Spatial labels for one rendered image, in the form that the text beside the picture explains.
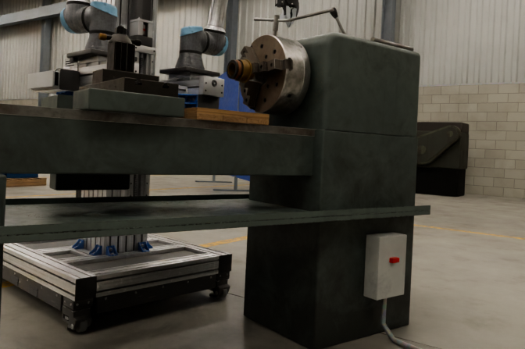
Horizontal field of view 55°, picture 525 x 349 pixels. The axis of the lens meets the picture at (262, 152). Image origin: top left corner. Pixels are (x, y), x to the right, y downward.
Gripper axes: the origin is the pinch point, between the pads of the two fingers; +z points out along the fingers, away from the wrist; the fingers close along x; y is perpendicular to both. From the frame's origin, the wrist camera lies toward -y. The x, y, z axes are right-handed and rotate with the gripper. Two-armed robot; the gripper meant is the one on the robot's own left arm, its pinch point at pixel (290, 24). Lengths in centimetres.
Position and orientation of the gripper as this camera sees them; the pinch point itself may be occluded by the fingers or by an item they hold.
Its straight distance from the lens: 234.8
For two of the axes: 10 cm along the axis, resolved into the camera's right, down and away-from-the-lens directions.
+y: -6.0, -0.4, 8.0
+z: -0.5, 10.0, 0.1
